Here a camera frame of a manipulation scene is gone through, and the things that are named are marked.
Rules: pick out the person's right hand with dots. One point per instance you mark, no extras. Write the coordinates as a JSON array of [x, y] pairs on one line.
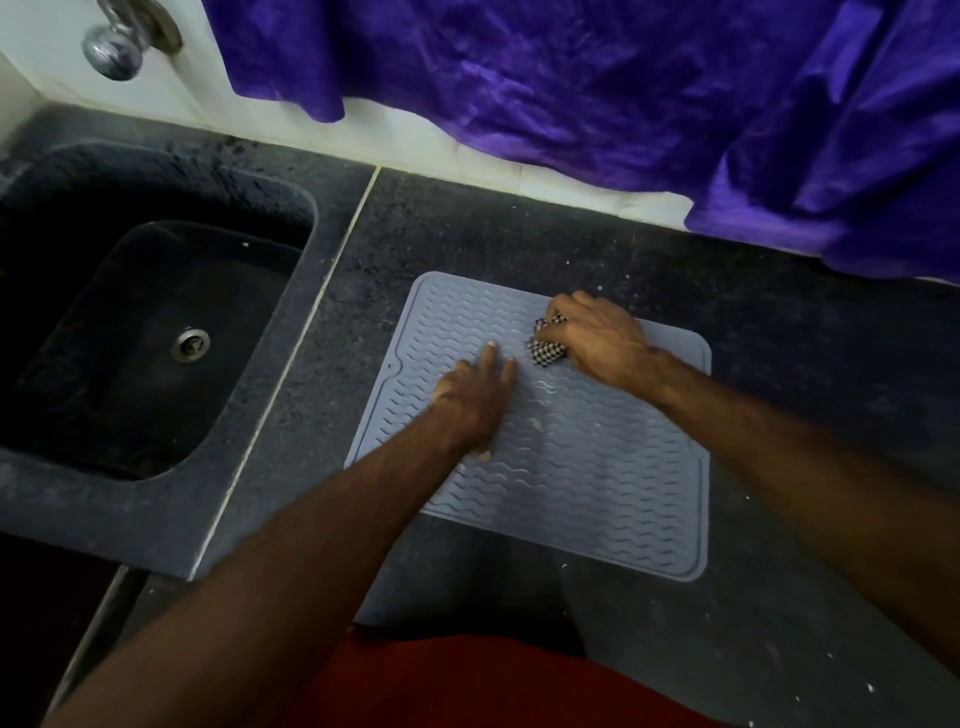
[[607, 345]]

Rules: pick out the person's left hand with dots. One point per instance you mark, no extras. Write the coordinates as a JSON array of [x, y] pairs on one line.
[[472, 397]]

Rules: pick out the black white checkered cloth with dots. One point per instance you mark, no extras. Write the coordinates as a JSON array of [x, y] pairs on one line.
[[546, 351]]

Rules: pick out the grey ribbed silicone mat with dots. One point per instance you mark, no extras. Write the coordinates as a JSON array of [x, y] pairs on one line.
[[600, 495]]

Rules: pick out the person's left forearm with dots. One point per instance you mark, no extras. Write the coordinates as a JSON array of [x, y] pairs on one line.
[[255, 577]]

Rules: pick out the person's right forearm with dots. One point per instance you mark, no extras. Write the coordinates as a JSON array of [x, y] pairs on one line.
[[817, 487]]

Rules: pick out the person's red garment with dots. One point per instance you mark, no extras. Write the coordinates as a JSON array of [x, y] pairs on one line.
[[487, 690]]

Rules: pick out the purple cloth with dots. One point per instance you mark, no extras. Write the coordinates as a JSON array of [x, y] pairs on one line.
[[600, 82]]

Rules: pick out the metal sink drain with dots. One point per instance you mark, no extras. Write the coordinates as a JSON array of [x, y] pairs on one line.
[[190, 345]]

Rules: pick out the black stone sink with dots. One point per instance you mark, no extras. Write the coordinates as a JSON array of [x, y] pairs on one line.
[[127, 322]]

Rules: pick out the chrome wall tap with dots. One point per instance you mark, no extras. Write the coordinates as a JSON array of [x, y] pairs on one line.
[[112, 52]]

